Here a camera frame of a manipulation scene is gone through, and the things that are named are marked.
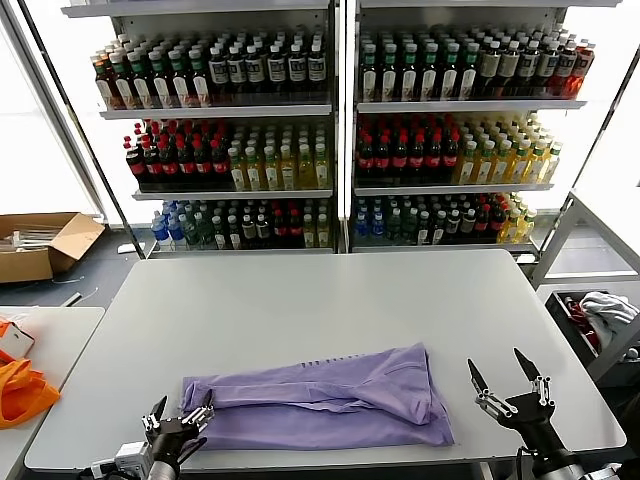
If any white vertical light strip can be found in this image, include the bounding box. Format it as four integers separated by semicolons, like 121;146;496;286
337;0;352;221

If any black window frame bar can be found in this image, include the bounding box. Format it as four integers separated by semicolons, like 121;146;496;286
13;0;148;260
569;59;640;194

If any beige label dark bottle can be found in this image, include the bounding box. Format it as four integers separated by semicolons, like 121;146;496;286
477;42;501;99
497;42;520;99

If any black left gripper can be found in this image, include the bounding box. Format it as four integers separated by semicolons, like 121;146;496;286
141;388;217;462

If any dark label white cap bottle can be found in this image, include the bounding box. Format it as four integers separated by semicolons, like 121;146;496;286
554;43;576;99
266;44;286;99
244;44;266;100
226;45;247;101
286;43;306;99
536;42;559;99
517;42;540;99
305;42;325;99
207;45;229;102

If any red crumpled cloth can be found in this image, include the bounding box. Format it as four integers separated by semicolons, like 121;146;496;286
562;296;599;351

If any red drink bottle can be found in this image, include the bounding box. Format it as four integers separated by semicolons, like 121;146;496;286
571;44;596;99

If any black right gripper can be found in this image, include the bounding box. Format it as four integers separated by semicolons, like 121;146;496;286
466;347;564;451

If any black plastic crate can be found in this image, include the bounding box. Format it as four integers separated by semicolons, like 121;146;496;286
544;289;640;369

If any white metal shelf unit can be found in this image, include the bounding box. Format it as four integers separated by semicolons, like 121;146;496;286
348;0;590;261
58;0;345;259

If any purple t-shirt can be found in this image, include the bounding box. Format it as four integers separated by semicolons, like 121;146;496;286
179;342;456;451

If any orange cloth bag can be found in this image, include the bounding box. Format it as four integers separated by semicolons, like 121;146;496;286
0;349;62;430

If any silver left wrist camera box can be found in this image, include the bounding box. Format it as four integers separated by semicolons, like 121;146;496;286
113;442;152;476

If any blue label water bottle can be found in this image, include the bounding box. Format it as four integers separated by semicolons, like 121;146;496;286
165;215;182;252
352;207;369;246
368;207;384;246
150;214;167;252

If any green label water bottle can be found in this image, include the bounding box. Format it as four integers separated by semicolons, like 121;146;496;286
384;207;401;246
400;207;416;246
180;215;197;252
194;215;211;252

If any white grey crumpled cloth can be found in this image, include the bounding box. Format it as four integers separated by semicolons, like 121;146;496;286
579;291;640;346

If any white plastic strips bundle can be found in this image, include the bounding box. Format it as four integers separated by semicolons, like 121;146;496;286
7;228;66;251

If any white orange small box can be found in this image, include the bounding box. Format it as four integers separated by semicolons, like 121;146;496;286
0;313;36;359

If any white side table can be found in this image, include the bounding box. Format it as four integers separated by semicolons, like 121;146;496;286
0;305;106;480

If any brown cardboard box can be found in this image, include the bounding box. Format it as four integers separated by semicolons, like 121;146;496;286
0;212;106;285

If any grey metal frame table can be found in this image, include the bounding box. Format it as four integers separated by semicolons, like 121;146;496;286
529;188;640;386

